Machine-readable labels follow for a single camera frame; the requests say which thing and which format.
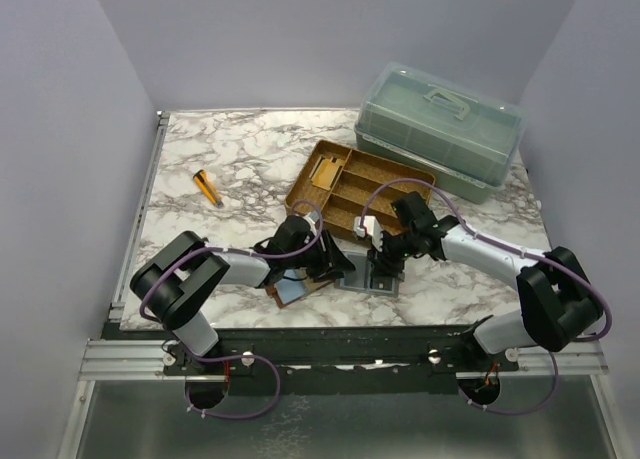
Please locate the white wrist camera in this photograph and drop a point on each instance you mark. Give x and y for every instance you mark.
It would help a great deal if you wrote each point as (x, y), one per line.
(368, 227)
(314, 219)

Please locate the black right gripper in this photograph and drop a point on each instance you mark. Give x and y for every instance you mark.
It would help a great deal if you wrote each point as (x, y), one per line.
(382, 263)

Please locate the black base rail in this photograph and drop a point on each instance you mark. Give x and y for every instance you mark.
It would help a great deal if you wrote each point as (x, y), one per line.
(303, 361)

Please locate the clear green plastic toolbox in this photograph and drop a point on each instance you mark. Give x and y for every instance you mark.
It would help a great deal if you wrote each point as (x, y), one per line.
(466, 139)

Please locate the orange utility knife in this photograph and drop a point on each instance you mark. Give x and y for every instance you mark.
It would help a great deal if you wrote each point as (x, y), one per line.
(207, 188)

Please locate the woven wicker divided tray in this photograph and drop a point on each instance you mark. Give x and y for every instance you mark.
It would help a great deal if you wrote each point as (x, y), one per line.
(362, 174)

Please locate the brown open card holder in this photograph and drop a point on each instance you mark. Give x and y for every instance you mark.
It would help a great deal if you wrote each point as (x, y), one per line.
(292, 287)

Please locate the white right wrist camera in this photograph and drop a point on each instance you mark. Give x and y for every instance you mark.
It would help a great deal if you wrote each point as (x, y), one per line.
(368, 227)

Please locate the yellow cards in tray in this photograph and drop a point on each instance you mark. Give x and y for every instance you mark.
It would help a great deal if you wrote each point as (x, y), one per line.
(326, 171)

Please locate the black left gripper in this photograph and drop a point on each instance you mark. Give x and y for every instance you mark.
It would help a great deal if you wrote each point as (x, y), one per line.
(332, 263)

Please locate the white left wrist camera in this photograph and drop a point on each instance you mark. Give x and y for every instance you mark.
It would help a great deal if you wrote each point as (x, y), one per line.
(314, 219)

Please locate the grey card holder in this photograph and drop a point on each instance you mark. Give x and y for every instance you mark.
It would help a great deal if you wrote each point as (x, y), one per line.
(361, 279)

